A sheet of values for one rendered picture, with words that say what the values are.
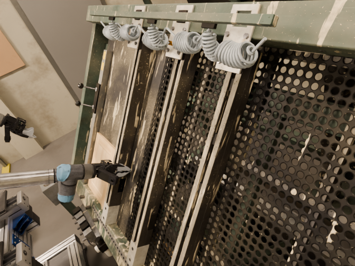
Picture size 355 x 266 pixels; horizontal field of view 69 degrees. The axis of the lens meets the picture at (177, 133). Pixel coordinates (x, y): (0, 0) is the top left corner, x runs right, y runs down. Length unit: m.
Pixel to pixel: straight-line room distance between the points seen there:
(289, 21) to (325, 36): 0.10
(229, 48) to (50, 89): 4.00
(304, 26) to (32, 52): 4.00
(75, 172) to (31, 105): 3.37
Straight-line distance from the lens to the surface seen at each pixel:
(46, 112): 4.65
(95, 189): 1.88
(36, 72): 4.45
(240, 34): 0.81
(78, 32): 4.35
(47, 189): 2.18
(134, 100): 1.34
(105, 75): 1.78
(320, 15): 0.71
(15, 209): 2.17
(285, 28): 0.74
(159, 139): 1.11
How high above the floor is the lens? 2.09
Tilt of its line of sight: 37 degrees down
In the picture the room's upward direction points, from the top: 21 degrees counter-clockwise
